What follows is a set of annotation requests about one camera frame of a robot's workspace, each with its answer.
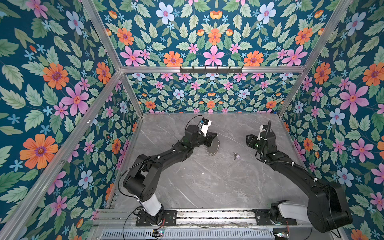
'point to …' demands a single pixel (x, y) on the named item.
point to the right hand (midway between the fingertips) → (249, 135)
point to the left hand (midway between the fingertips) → (219, 131)
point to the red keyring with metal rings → (214, 146)
